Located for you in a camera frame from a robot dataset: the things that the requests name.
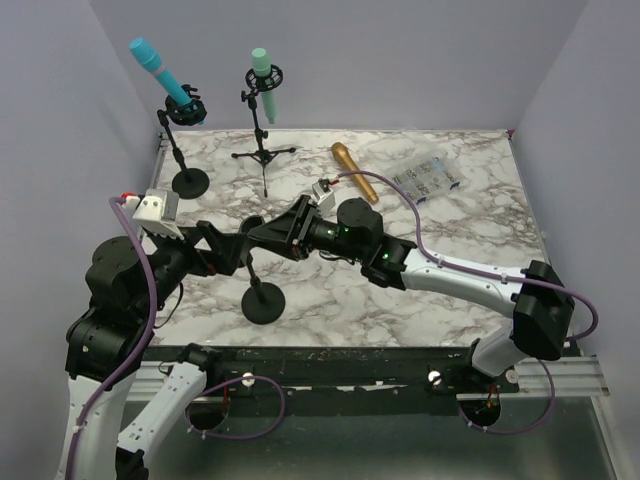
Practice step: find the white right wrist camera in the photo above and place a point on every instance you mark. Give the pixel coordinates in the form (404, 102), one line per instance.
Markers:
(323, 197)

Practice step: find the black clip microphone stand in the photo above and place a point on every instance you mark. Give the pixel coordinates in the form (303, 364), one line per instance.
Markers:
(262, 303)

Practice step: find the gold microphone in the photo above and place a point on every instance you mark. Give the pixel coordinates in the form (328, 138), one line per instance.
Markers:
(342, 156)

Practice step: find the black front table rail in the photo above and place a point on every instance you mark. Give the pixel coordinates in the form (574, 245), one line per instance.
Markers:
(331, 381)

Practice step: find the black round base stand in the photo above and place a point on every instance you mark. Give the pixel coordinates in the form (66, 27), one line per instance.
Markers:
(189, 182)

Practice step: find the blue microphone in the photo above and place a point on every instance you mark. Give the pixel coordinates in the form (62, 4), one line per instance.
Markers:
(182, 104)

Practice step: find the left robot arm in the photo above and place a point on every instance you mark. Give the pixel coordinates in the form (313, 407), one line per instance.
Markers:
(96, 445)

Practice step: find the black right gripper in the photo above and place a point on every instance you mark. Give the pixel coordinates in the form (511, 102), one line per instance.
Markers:
(288, 234)

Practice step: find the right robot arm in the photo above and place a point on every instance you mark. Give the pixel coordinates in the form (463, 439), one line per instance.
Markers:
(534, 299)

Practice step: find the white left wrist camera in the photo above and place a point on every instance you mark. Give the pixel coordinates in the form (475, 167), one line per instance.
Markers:
(155, 211)

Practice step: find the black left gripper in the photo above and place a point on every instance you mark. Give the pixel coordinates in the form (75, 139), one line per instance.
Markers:
(223, 255)

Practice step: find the clear plastic screw box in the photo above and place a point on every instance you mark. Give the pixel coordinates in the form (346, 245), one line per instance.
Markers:
(423, 179)

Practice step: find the aluminium table frame rail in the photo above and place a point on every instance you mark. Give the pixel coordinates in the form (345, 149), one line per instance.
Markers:
(107, 342)

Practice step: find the black tripod microphone stand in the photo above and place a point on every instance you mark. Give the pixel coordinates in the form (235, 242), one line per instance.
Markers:
(261, 155)

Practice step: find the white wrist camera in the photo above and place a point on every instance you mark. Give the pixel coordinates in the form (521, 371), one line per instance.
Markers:
(155, 211)
(323, 197)

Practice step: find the mint green microphone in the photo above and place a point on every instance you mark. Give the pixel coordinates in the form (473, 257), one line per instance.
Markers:
(262, 69)

